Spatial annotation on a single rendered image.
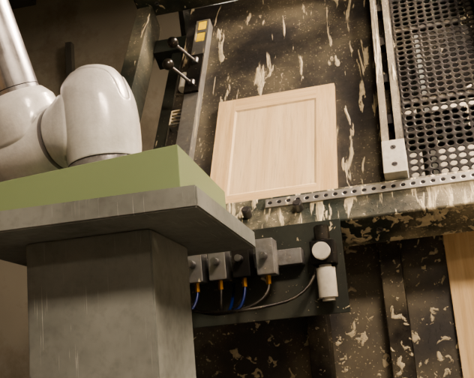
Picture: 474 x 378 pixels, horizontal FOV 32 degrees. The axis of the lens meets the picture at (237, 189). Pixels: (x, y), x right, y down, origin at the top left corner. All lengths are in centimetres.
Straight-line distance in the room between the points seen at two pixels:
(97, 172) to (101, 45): 385
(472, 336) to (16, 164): 127
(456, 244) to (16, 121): 123
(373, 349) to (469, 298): 30
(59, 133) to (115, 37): 362
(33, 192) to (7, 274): 368
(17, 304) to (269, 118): 294
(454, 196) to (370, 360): 54
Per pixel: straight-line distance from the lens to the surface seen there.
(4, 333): 520
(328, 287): 206
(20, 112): 183
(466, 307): 234
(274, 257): 206
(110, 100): 170
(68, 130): 171
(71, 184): 153
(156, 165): 148
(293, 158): 239
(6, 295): 521
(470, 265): 235
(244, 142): 249
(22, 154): 182
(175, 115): 268
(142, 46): 302
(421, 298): 237
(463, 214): 216
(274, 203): 222
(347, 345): 238
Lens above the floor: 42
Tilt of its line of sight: 13 degrees up
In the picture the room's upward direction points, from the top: 5 degrees counter-clockwise
